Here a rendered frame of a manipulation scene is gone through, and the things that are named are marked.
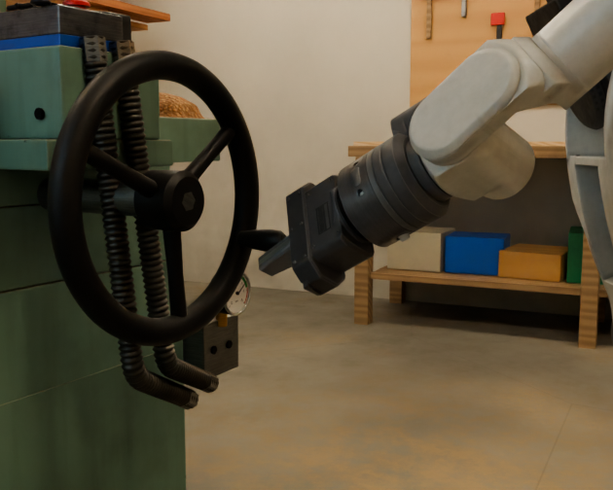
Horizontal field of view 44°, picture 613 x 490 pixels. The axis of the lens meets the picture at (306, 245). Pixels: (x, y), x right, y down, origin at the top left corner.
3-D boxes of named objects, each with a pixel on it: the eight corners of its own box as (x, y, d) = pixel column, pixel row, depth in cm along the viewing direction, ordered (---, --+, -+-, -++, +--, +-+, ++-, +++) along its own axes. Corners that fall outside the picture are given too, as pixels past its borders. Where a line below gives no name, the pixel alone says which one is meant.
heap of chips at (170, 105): (170, 117, 102) (170, 88, 101) (96, 119, 109) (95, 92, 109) (213, 119, 109) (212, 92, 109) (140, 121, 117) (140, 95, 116)
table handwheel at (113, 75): (28, 307, 59) (130, -17, 66) (-118, 283, 69) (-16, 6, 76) (234, 373, 83) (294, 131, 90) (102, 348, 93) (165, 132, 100)
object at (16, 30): (59, 46, 74) (57, -14, 73) (-13, 52, 80) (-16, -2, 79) (153, 58, 85) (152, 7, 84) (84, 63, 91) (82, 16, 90)
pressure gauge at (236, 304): (225, 332, 103) (224, 274, 102) (202, 330, 105) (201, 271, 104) (251, 324, 109) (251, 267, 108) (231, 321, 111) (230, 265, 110)
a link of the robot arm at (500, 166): (445, 244, 75) (549, 190, 69) (381, 212, 67) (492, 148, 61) (416, 152, 80) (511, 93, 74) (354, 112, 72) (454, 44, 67)
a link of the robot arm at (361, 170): (344, 310, 78) (442, 261, 72) (280, 278, 72) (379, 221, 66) (332, 213, 85) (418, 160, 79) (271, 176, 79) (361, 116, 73)
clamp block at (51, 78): (59, 139, 74) (55, 43, 72) (-28, 139, 81) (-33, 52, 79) (163, 139, 86) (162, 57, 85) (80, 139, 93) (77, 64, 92)
